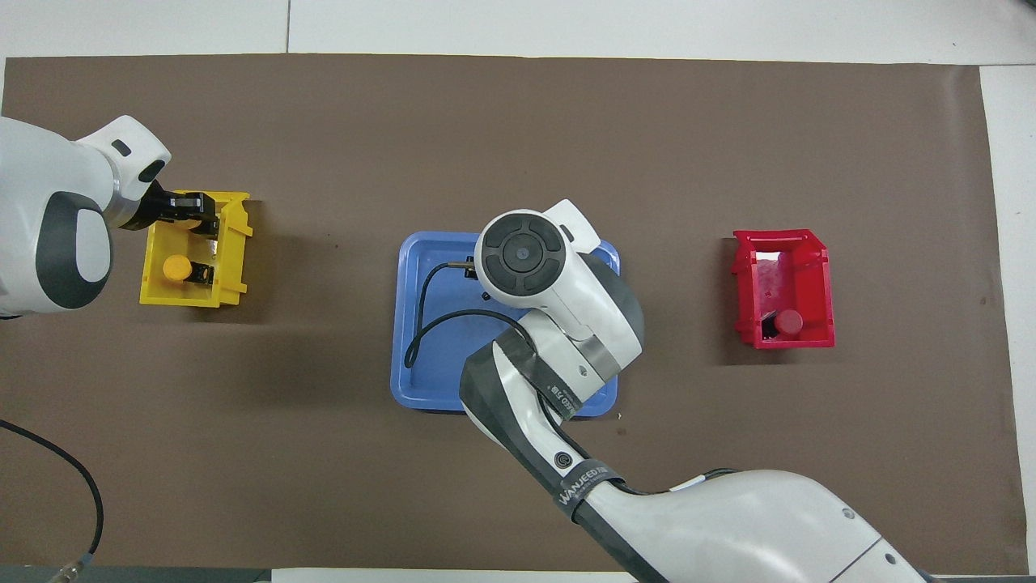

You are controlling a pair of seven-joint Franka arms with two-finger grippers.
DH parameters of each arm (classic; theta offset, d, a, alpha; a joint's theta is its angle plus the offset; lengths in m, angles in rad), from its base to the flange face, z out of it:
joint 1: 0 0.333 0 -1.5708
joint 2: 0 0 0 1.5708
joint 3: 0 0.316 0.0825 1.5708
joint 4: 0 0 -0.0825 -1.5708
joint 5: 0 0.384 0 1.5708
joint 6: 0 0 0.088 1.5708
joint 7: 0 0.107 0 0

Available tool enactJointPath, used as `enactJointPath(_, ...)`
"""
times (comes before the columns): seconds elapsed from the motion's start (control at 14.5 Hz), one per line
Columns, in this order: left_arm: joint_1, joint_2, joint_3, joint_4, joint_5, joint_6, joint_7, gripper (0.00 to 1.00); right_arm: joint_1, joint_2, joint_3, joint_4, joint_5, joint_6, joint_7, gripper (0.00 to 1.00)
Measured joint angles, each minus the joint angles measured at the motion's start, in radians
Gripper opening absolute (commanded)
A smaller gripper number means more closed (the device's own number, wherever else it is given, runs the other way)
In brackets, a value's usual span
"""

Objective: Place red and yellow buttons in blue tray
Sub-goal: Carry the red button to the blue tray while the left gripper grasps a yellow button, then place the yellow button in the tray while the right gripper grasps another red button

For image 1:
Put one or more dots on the yellow plastic bin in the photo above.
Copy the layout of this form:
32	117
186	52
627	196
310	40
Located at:
231	267

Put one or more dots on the red push button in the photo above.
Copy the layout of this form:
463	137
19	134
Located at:
787	322

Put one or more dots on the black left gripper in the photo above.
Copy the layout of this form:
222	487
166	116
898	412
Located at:
166	209

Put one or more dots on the blue plastic tray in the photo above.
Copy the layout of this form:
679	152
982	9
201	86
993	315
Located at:
437	389

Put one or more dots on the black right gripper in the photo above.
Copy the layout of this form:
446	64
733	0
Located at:
470	269

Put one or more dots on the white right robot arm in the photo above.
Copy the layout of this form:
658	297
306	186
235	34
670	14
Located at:
566	300

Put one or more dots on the red plastic bin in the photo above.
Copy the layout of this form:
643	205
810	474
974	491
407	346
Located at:
813	275

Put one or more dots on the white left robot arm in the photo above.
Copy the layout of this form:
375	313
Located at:
32	202

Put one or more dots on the brown paper table mat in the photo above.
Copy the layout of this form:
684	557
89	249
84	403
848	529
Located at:
324	453

